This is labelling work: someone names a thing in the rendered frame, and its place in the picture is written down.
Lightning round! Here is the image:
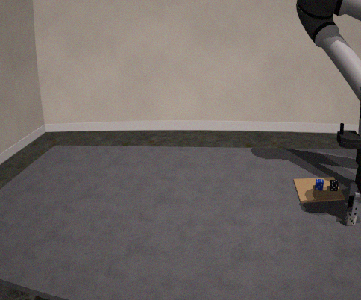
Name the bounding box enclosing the blue die with white pips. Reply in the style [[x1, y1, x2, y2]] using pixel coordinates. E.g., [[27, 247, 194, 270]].
[[315, 179, 324, 190]]

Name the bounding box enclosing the tan flat mat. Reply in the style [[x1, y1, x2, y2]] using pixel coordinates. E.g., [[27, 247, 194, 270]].
[[293, 177, 345, 203]]

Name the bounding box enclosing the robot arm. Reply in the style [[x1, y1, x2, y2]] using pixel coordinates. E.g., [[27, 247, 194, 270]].
[[296, 0, 361, 118]]

